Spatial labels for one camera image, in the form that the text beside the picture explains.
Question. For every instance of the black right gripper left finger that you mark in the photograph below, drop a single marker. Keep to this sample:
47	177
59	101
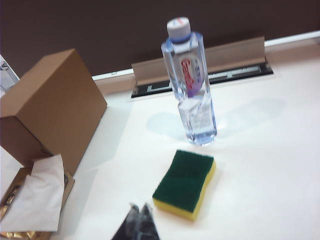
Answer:
130	225

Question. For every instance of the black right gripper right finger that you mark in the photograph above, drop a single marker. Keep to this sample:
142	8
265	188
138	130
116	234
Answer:
150	225

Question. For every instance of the yellow sponge with green scourer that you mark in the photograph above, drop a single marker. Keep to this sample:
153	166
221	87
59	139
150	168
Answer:
185	182

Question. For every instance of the clear plastic water bottle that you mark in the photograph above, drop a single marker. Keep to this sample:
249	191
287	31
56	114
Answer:
192	100

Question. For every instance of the white tissue sheet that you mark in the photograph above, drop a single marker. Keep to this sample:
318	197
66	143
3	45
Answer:
35	200

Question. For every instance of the gold foil tissue pack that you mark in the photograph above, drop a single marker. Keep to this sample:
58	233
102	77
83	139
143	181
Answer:
12	233

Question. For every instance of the brown cardboard box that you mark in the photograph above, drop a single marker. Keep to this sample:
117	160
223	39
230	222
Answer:
57	105

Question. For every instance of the wide brown desk partition panel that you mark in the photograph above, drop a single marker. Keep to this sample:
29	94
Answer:
100	30

